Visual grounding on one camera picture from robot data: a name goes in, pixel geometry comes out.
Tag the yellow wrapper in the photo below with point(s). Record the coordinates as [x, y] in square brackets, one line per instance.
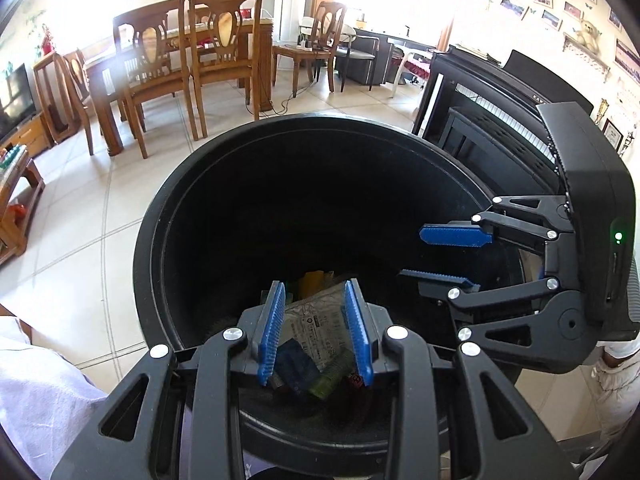
[315, 282]

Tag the white wall shelf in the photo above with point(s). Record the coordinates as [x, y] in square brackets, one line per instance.
[585, 55]

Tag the black television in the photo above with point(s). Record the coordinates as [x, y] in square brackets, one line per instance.
[15, 95]

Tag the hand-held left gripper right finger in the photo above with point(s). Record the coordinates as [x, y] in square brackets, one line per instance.
[357, 330]

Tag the white printed packet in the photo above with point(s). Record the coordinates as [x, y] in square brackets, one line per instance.
[320, 325]

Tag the cream teddy bear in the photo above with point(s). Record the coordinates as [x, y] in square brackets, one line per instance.
[586, 35]

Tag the black upright piano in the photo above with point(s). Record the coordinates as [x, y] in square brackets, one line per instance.
[480, 77]

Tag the black armchair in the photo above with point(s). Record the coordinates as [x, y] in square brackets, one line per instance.
[360, 60]

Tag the group of wall photo frames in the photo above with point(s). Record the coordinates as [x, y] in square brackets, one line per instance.
[512, 6]

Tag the blue wrapper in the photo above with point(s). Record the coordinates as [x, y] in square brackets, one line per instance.
[297, 365]

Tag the framed certificate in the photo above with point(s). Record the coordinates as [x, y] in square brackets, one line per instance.
[612, 132]

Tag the person's right forearm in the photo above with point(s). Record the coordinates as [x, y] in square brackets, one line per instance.
[617, 390]

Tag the wooden television stand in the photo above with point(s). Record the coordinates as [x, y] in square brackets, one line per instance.
[30, 135]

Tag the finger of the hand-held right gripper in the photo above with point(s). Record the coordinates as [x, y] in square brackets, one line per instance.
[440, 280]
[450, 235]

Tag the white plastic chair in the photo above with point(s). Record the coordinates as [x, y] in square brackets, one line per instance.
[407, 67]

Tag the wooden dining chair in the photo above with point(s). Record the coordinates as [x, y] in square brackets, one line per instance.
[150, 85]
[225, 62]
[60, 100]

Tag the gold trophy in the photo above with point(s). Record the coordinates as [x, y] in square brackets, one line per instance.
[601, 110]

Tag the wooden chair white cushion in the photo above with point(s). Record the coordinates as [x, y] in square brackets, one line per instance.
[300, 52]

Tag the black round trash bin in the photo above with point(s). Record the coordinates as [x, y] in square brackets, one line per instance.
[300, 200]

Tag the wooden dining table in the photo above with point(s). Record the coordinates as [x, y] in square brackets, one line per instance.
[261, 60]

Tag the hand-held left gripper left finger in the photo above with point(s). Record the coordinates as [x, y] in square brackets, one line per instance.
[272, 330]

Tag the green wrapper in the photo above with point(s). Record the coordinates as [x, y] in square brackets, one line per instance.
[327, 377]

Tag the white standing air conditioner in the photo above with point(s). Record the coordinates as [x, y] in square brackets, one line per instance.
[299, 0]

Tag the wooden coffee table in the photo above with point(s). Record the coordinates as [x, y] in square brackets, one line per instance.
[20, 210]

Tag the red hanging ornament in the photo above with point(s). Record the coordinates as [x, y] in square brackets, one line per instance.
[46, 40]

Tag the lavender cloth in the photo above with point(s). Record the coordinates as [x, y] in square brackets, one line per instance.
[40, 390]

